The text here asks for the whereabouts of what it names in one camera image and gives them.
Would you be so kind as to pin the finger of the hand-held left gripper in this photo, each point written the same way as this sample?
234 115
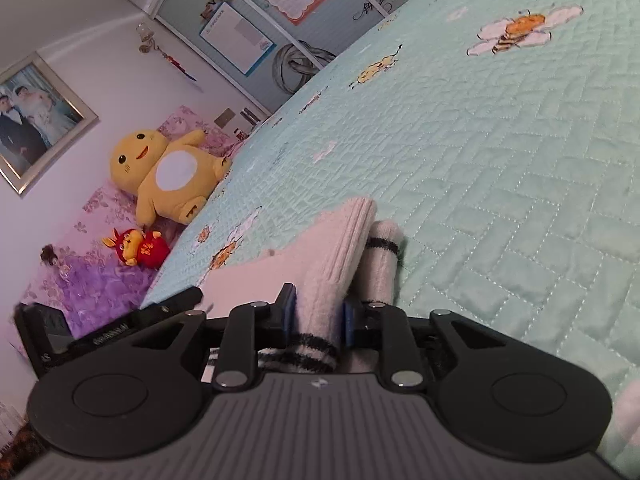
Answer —
180 300

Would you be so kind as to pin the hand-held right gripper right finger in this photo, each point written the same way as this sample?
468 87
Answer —
350 322

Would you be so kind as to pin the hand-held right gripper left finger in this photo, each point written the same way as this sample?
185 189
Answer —
287 310

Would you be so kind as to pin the white black striped knit sweater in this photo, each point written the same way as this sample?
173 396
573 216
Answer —
330 270

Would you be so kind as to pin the red plush toy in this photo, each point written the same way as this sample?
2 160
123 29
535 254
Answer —
137 247

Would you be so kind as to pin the yellow plush toy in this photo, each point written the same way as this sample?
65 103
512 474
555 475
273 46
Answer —
160 175

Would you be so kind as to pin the bee-print quilted bedspread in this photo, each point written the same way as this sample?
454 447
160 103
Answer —
475 160

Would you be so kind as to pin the framed picture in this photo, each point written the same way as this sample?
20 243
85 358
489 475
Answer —
30 120

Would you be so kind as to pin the blue-framed poster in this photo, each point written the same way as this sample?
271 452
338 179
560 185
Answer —
235 37

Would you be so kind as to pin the wardrobe with sliding doors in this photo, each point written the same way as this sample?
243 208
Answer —
275 15

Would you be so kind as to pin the wooden letters decoration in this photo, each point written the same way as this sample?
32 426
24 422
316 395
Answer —
212 2

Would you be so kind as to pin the hanging wall decoration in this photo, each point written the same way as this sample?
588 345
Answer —
160 52

